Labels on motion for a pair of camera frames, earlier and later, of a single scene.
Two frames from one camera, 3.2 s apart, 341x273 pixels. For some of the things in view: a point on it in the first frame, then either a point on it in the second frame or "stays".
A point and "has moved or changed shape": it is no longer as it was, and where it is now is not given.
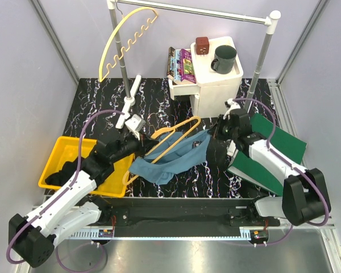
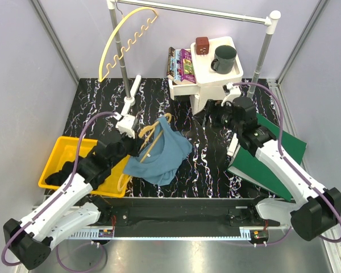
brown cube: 202,45 stays
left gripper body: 141,151 → 130,146
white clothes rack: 271,21 stays
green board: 286,147 stays
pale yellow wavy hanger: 127,50 stays
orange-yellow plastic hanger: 162,132 → 148,133
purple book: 187,69 stays
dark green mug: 225,59 stays
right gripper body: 224,131 → 223,116
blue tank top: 161,170 has moved or changed shape
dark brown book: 171,54 stays
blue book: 178,68 stays
